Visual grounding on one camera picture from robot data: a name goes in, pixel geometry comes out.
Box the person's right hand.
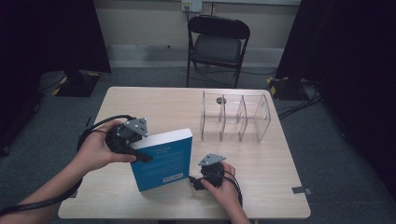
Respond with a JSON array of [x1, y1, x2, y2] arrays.
[[200, 161, 244, 213]]

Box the clear acrylic book rack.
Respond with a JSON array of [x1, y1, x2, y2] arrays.
[[200, 90, 272, 144]]

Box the black folding chair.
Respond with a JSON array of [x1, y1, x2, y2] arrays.
[[186, 14, 251, 90]]

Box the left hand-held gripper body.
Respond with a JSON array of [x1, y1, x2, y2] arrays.
[[106, 117, 149, 154]]

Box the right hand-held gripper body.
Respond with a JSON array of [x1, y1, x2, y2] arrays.
[[198, 153, 227, 189]]

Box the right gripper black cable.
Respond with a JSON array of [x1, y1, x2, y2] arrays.
[[218, 169, 245, 208]]

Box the black curtain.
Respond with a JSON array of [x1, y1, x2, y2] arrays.
[[0, 0, 112, 157], [275, 0, 396, 202]]

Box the thin black floor cable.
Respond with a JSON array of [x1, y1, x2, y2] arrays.
[[190, 66, 278, 89]]

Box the black floor cables bundle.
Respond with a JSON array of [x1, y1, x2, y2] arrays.
[[276, 81, 323, 121]]

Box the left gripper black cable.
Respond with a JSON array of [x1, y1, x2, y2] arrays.
[[0, 114, 137, 217]]

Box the person's left hand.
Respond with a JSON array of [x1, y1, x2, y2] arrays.
[[74, 119, 138, 175]]

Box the blue book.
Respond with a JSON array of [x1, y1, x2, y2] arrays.
[[130, 128, 193, 193]]

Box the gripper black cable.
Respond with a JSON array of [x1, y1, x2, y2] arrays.
[[218, 169, 245, 208], [0, 114, 137, 217]]

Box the white wall socket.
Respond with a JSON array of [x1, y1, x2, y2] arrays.
[[181, 0, 204, 13]]

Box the black stand base yellow tape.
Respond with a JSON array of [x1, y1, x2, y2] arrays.
[[38, 69, 103, 98], [265, 76, 313, 102]]

